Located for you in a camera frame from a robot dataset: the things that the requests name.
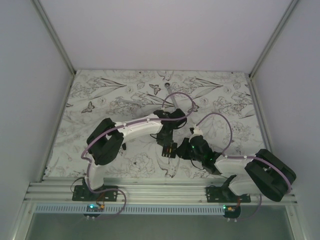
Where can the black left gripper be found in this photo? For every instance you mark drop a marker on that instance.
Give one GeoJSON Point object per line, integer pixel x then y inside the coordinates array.
{"type": "Point", "coordinates": [161, 141]}

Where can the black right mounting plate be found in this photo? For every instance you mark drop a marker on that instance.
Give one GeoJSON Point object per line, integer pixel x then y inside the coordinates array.
{"type": "Point", "coordinates": [216, 194]}

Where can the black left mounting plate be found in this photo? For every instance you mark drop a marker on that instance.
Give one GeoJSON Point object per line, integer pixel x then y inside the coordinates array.
{"type": "Point", "coordinates": [106, 193]}

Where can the black handled screwdriver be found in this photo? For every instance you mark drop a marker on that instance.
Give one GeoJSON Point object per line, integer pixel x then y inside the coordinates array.
{"type": "Point", "coordinates": [124, 147]}

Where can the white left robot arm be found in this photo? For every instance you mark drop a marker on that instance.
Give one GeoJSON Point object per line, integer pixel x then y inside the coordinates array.
{"type": "Point", "coordinates": [109, 137]}

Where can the aluminium frame post left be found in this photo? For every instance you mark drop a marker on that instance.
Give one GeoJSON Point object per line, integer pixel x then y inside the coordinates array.
{"type": "Point", "coordinates": [40, 10]}

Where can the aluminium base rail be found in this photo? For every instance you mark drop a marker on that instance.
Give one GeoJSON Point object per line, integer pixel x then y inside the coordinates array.
{"type": "Point", "coordinates": [162, 191]}

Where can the aluminium frame post right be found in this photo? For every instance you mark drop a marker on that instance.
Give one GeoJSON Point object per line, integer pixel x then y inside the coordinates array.
{"type": "Point", "coordinates": [274, 37]}

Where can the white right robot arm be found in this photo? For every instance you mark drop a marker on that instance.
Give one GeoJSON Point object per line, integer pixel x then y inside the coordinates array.
{"type": "Point", "coordinates": [261, 173]}

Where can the silver ratchet wrench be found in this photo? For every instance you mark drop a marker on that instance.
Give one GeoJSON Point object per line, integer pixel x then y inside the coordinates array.
{"type": "Point", "coordinates": [171, 95]}

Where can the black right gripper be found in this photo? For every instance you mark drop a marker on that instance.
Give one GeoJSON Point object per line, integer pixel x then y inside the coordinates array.
{"type": "Point", "coordinates": [181, 150]}

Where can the clear plastic fuse cover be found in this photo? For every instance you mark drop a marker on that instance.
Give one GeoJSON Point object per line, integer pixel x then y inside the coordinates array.
{"type": "Point", "coordinates": [137, 113]}

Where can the aluminium frame post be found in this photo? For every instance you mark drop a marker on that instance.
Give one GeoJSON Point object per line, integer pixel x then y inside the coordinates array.
{"type": "Point", "coordinates": [40, 10]}
{"type": "Point", "coordinates": [274, 37]}

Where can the black fuse box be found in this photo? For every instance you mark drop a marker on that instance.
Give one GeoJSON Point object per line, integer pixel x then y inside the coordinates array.
{"type": "Point", "coordinates": [166, 150]}

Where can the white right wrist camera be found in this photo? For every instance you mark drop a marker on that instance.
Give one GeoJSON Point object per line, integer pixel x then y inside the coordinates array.
{"type": "Point", "coordinates": [195, 131]}

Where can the black mounting plate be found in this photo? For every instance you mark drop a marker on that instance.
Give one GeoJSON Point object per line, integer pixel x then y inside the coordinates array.
{"type": "Point", "coordinates": [216, 194]}
{"type": "Point", "coordinates": [106, 193]}

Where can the white slotted cable duct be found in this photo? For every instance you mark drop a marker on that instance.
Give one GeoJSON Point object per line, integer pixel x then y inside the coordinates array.
{"type": "Point", "coordinates": [131, 209]}

